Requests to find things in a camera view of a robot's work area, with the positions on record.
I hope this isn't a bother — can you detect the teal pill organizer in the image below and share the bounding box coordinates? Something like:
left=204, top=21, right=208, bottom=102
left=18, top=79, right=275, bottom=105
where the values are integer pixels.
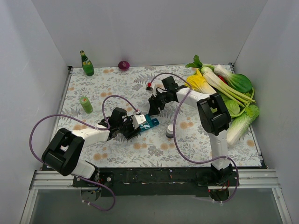
left=139, top=114, right=159, bottom=132

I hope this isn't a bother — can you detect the white pill bottle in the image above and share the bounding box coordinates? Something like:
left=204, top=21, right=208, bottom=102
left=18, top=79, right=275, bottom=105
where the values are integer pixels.
left=165, top=124, right=174, bottom=139

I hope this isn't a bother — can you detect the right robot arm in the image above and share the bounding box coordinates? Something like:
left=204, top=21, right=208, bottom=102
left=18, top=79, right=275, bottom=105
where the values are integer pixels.
left=146, top=76, right=233, bottom=186

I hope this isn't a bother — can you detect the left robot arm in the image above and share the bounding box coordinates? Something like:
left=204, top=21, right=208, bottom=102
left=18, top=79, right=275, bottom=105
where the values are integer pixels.
left=42, top=107, right=146, bottom=187

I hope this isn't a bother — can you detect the floral table mat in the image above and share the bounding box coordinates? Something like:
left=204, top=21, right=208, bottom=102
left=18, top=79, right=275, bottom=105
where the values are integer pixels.
left=45, top=65, right=262, bottom=168

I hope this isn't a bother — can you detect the green can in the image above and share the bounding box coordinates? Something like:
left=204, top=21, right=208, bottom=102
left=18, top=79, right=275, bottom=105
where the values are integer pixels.
left=79, top=97, right=93, bottom=114

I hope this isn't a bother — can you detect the yellow napa cabbage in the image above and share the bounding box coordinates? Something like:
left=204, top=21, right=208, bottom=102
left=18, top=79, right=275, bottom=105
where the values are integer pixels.
left=186, top=69, right=216, bottom=95

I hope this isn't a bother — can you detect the purple onion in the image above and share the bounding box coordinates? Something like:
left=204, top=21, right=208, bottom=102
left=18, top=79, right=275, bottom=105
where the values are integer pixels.
left=118, top=61, right=130, bottom=71

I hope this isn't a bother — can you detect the parsley leaf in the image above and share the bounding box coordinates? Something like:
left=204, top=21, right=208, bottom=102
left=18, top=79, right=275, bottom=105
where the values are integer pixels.
left=185, top=55, right=203, bottom=69

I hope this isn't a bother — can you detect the green glass bottle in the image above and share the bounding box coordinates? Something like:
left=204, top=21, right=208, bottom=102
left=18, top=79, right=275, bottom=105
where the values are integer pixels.
left=80, top=50, right=94, bottom=77

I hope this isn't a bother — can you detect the red pepper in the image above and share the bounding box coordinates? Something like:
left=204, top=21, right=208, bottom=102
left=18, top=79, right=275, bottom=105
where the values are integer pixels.
left=217, top=75, right=228, bottom=84

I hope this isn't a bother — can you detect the green lettuce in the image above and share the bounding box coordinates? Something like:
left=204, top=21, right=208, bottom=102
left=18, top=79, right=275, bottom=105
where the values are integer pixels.
left=220, top=93, right=259, bottom=119

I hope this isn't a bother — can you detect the bok choy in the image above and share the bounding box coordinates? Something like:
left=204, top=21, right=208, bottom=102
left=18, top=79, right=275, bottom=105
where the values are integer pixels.
left=214, top=64, right=253, bottom=93

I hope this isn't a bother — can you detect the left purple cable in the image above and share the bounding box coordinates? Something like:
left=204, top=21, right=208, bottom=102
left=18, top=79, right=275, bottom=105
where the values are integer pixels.
left=29, top=95, right=141, bottom=212

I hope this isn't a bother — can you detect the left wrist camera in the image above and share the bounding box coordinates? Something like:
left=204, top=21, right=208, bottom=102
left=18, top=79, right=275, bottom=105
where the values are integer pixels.
left=132, top=114, right=147, bottom=129

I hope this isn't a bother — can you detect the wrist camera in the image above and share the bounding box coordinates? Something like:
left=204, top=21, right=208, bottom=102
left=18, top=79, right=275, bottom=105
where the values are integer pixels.
left=132, top=114, right=147, bottom=129
left=146, top=83, right=158, bottom=97

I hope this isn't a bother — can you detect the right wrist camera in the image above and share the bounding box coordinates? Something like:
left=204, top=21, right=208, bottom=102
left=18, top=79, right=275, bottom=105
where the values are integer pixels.
left=146, top=83, right=158, bottom=97

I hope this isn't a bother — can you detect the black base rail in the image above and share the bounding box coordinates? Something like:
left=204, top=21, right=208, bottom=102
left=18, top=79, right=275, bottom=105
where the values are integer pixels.
left=72, top=167, right=239, bottom=197

